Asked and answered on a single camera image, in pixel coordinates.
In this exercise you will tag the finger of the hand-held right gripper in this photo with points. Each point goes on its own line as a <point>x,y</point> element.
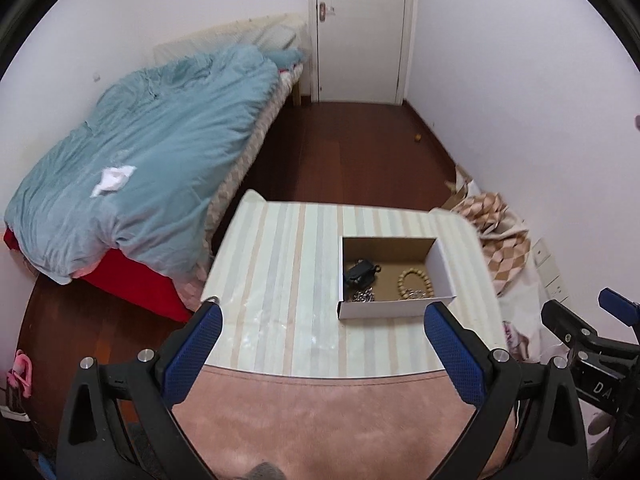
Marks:
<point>622,305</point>
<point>565,322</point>

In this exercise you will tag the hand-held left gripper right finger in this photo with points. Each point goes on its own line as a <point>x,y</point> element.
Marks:
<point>455,357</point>

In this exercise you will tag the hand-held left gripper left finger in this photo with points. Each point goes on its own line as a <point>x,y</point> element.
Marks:
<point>192,357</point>

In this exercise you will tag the white cardboard box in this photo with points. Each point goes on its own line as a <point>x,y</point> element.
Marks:
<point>390,310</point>

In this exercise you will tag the black fitness band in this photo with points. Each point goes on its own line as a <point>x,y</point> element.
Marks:
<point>357,274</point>

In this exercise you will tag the red printed plastic bag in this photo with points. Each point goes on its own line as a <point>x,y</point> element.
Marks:
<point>515,337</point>

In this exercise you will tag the brown checkered cloth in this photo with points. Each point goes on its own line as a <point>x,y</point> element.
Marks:
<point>505,260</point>

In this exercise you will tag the red bed sheet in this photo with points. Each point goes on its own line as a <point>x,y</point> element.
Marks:
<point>135,280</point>

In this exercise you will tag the striped and pink tablecloth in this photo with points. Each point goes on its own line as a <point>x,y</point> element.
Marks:
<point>300,310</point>

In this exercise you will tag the grey fuzzy cloth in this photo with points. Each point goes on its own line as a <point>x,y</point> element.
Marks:
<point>265,472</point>

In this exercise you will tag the pink plastic object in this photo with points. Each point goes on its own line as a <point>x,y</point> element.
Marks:
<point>21,372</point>

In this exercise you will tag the checkered mattress cover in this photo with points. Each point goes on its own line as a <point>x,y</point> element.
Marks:
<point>240,170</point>

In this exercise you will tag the white crumpled paper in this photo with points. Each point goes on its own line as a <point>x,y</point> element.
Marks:
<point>112,177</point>

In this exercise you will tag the light blue duvet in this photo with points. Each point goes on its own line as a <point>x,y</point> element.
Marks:
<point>175,135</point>

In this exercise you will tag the cream pillow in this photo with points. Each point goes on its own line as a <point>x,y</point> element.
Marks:
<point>270,32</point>

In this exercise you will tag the white door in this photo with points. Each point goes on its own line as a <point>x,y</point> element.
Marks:
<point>360,35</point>

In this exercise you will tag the white wall socket panel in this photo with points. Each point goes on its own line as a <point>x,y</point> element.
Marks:
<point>547,265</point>

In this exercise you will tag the wooden bed frame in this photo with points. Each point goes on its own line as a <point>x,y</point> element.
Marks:
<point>297,91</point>

